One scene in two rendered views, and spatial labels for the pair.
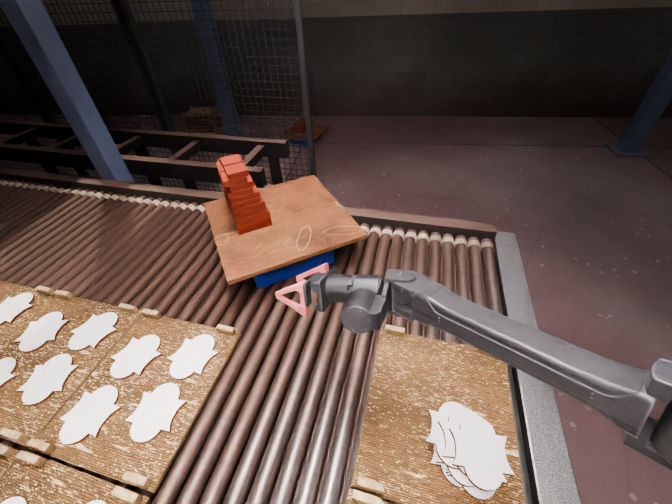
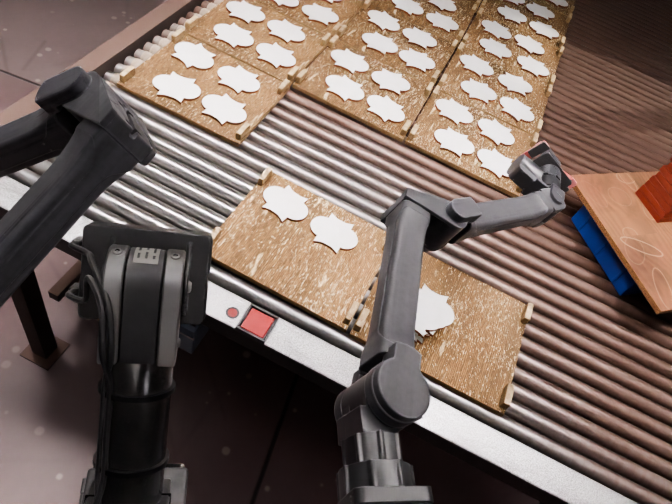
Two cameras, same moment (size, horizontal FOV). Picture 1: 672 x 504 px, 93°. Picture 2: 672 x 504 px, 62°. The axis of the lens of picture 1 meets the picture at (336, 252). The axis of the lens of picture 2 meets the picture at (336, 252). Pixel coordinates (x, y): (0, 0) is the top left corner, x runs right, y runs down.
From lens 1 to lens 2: 109 cm
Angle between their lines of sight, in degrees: 53
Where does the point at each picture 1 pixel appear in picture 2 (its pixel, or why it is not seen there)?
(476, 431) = (429, 315)
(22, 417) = (452, 83)
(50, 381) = (476, 91)
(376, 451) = not seen: hidden behind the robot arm
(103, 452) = (429, 119)
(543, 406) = (445, 423)
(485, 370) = (484, 381)
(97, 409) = (456, 114)
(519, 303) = (579, 490)
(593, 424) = not seen: outside the picture
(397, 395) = (460, 292)
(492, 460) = not seen: hidden behind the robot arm
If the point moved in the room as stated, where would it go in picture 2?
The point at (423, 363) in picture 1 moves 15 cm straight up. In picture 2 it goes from (491, 327) to (520, 297)
